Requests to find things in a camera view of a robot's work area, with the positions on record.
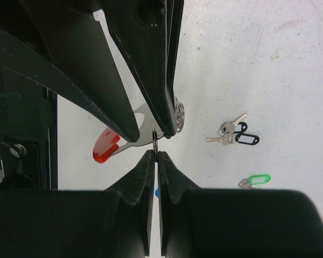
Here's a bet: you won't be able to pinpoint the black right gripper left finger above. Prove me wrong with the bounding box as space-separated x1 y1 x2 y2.
104 150 155 255

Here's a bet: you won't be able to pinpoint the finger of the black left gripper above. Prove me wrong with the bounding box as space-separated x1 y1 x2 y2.
0 0 140 143
99 1 184 139

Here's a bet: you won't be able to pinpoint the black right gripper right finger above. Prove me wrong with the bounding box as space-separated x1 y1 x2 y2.
158 151 200 255

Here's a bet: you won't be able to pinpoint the metal key organiser red handle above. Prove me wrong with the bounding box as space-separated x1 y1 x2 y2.
92 95 185 164

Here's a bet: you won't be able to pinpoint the keys with black tags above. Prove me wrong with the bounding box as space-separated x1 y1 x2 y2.
206 113 260 146

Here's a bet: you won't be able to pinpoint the key with green tag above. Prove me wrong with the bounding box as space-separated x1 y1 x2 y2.
237 174 271 189

